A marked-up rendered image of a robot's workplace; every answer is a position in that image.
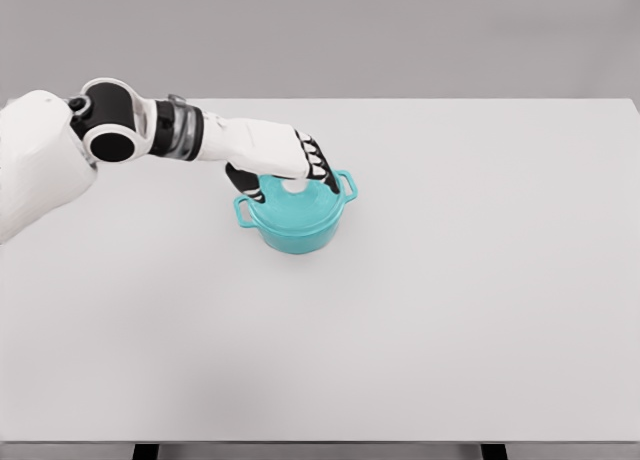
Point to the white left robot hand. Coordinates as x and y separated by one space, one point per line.
272 147

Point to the teal pot lid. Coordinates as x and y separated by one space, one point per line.
295 205

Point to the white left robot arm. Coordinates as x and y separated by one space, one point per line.
45 150

